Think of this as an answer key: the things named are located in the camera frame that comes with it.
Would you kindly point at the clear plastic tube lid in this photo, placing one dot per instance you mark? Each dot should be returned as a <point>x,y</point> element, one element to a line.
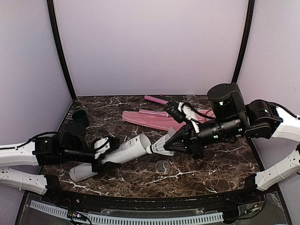
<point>162,166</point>

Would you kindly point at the left black corner post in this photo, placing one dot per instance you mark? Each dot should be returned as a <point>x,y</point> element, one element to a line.
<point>59,48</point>

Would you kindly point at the pink racket cover bag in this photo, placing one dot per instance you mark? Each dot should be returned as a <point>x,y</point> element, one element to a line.
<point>160,123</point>

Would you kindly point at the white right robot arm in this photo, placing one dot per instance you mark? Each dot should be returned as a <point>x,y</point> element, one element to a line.
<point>232,117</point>

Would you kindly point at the black corner post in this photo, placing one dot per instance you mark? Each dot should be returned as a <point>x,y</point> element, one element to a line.
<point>244,40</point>
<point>59,48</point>

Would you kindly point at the black front table rail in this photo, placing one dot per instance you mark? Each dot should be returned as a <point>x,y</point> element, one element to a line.
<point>87,202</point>

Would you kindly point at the pink badminton racket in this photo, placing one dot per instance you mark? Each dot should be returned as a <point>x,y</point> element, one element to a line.
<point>153,113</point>
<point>156,100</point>

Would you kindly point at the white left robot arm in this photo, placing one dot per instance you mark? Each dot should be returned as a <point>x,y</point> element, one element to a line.
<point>54,148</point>

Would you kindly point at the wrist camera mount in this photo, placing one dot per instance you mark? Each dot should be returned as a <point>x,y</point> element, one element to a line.
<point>105,145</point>
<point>183,114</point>

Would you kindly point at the dark green mug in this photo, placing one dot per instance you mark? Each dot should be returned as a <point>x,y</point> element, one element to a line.
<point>81,117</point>

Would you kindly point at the pink badminton racket rear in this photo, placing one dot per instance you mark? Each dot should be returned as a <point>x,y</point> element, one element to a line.
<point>156,100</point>

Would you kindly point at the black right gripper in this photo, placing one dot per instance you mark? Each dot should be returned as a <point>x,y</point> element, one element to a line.
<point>192,145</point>

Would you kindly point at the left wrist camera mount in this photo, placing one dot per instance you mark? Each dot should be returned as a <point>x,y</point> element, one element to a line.
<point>105,145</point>

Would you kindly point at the pink badminton racket front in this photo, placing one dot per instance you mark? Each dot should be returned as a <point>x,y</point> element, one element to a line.
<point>153,113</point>

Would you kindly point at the white shuttlecock tube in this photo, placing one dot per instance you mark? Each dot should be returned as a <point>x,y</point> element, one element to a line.
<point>132,149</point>

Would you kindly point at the right black corner post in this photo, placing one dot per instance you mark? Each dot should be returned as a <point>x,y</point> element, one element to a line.
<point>244,40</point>

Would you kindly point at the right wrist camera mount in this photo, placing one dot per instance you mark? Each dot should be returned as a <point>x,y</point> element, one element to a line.
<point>183,114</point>

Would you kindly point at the grey slotted cable duct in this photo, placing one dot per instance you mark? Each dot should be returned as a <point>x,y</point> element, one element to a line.
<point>97,219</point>

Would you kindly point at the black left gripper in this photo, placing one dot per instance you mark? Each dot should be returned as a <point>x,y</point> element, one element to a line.
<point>107,167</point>

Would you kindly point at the white shuttlecock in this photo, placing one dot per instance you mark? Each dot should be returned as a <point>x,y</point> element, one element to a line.
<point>158,148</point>
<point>170,134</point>

